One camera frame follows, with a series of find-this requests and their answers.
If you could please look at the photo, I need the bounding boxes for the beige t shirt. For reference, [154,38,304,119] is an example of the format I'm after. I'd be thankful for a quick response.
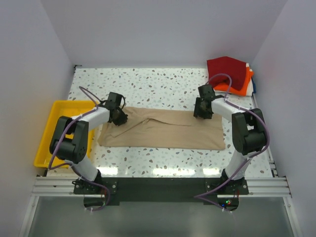
[98,107,225,151]

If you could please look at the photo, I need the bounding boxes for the red t shirt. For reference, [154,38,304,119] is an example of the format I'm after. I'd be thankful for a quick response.
[206,56,246,90]

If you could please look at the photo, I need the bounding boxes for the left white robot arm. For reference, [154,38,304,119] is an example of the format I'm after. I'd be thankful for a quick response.
[48,92,128,194]

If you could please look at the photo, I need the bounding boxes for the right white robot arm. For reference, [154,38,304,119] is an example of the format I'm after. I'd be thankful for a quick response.
[194,84,270,194]

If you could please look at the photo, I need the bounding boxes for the orange folded t shirt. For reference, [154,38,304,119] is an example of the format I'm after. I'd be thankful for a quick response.
[212,66,254,96]

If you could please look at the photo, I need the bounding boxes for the blue folded t shirt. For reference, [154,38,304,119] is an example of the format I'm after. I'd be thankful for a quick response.
[252,78,257,94]

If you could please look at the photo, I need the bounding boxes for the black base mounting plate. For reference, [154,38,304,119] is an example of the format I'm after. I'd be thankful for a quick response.
[72,177,249,208]

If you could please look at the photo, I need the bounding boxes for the yellow plastic tray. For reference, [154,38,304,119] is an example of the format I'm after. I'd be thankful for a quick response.
[34,100,94,168]

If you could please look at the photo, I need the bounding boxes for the aluminium frame rail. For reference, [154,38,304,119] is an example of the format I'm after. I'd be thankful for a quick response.
[20,175,300,237]

